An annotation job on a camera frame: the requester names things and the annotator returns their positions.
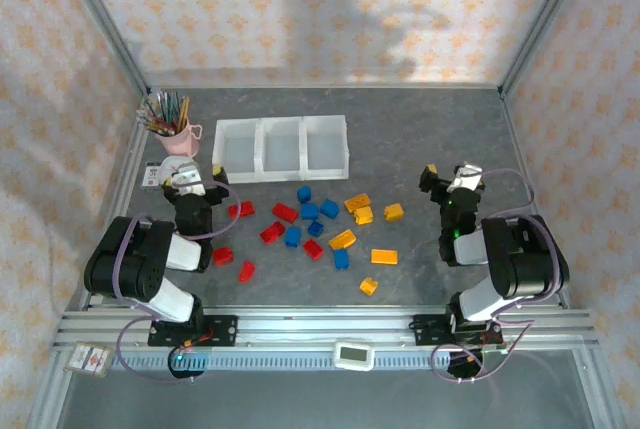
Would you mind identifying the brown patterned card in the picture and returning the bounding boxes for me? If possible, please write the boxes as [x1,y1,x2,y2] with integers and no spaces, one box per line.
[63,342,112,379]

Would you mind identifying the aluminium table side rail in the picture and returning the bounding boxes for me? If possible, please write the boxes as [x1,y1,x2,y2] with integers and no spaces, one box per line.
[499,91,571,310]
[79,91,151,310]

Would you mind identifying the aluminium frame post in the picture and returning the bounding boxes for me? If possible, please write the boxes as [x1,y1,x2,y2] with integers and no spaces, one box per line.
[52,0,151,95]
[498,0,599,99]

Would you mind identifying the white digital timer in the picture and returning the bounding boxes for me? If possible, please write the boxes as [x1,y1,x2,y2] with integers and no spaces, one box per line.
[333,341,376,373]

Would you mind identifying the wide aluminium base rail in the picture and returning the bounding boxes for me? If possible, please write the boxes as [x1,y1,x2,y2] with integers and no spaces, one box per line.
[53,304,599,352]

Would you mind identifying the short aluminium frame rail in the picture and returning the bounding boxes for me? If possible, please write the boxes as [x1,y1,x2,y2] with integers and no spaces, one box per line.
[572,348,619,429]
[27,348,69,429]

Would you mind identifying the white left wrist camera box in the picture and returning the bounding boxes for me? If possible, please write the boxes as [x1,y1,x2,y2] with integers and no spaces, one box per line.
[169,159,207,197]

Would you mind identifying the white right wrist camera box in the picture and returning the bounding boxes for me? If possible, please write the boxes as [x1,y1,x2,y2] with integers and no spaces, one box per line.
[447,161,486,194]

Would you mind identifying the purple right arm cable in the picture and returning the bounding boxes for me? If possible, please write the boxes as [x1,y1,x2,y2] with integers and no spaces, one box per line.
[432,166,561,384]

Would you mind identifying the thin aluminium table rail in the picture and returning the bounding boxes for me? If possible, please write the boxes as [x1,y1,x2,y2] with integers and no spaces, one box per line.
[144,82,506,93]

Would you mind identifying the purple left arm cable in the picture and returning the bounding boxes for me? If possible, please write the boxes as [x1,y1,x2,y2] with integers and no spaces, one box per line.
[110,161,244,384]

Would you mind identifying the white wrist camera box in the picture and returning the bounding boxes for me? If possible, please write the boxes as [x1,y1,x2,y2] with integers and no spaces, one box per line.
[169,159,207,197]
[447,161,486,194]

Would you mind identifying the grey slotted cable duct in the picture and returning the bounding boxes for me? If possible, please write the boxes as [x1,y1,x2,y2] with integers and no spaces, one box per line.
[107,350,454,371]

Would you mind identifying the pink cup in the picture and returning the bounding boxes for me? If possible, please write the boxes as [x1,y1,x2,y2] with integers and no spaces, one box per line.
[153,117,204,159]

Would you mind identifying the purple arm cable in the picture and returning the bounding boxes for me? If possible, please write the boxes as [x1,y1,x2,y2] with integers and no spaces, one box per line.
[110,161,244,384]
[432,166,561,384]

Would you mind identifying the black round connector housing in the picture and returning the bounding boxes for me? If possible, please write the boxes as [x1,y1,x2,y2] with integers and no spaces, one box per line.
[168,348,207,381]
[447,352,484,381]

